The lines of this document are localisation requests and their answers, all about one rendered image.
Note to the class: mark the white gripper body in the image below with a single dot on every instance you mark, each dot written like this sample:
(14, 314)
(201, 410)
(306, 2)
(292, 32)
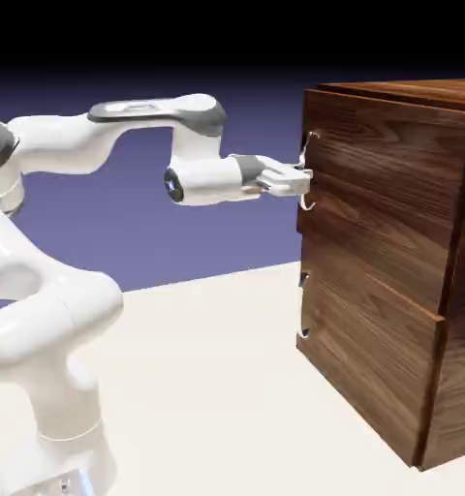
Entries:
(279, 182)

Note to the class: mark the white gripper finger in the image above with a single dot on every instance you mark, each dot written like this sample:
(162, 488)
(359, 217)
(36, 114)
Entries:
(305, 174)
(304, 186)

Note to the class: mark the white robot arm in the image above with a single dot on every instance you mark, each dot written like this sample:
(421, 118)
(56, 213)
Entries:
(62, 310)

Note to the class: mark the large dark wood cabinet door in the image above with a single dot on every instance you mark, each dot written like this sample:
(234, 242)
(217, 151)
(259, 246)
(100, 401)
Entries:
(379, 186)

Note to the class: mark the small dark wood cabinet door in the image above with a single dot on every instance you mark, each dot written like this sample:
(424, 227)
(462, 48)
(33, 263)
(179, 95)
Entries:
(368, 348)

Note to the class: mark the dark wood cabinet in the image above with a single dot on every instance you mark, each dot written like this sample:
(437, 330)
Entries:
(461, 271)

